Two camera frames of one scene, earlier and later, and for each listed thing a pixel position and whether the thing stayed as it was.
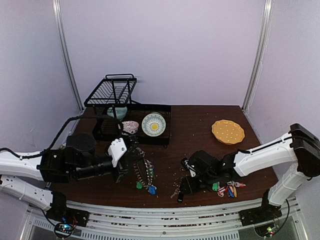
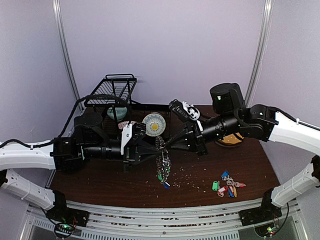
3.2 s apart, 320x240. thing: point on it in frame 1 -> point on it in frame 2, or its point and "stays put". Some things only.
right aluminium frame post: [259, 56] stays put
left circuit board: [63, 230] stays put
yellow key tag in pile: [235, 192] stays put
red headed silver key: [240, 185] stays put
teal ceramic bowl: [121, 112] stays put
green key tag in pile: [215, 186] stays put
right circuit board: [265, 230] stays put
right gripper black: [188, 184] -> [197, 139]
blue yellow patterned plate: [153, 124] stays put
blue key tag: [152, 190] -> [166, 186]
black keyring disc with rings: [144, 169] -> [163, 163]
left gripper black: [126, 160] -> [135, 152]
